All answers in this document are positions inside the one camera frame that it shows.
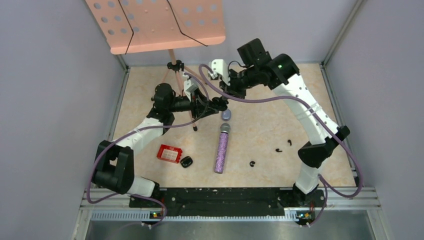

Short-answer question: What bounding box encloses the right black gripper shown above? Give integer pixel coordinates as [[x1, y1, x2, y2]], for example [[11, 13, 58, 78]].
[[219, 66, 259, 101]]

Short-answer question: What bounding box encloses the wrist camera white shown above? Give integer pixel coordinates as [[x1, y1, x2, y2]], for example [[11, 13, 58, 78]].
[[182, 71, 199, 100], [208, 59, 230, 86]]

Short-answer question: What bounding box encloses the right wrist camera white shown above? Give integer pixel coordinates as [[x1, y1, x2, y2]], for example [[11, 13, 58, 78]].
[[208, 59, 230, 86]]

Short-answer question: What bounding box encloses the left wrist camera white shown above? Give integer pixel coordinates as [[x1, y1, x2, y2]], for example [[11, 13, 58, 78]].
[[182, 71, 199, 100]]

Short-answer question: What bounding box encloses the red plastic box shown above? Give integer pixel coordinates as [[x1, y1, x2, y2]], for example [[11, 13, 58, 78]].
[[156, 144, 183, 164]]

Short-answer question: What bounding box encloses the purple glitter microphone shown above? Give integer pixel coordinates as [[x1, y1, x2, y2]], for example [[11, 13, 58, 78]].
[[214, 123, 231, 174]]

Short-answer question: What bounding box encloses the purple earbud charging case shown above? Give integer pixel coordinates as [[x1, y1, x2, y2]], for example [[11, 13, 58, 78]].
[[221, 109, 232, 122]]

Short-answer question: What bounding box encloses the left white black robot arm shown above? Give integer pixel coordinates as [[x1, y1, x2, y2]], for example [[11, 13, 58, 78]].
[[91, 83, 228, 207]]

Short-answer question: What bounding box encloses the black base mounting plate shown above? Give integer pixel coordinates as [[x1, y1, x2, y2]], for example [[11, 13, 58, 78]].
[[129, 187, 325, 217]]

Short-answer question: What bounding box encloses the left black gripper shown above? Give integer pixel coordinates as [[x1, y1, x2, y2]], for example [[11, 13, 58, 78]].
[[167, 87, 219, 119]]

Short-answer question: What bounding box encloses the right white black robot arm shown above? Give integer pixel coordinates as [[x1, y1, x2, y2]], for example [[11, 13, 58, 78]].
[[209, 38, 350, 206]]

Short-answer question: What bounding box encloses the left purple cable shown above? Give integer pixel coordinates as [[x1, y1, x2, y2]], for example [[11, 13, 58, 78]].
[[86, 72, 211, 229]]

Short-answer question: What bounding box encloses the black earbud case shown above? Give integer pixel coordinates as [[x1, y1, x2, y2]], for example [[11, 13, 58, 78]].
[[209, 97, 229, 112], [180, 156, 194, 168]]

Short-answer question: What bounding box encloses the pink music stand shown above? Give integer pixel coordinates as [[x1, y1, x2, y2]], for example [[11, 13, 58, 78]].
[[83, 0, 227, 133]]

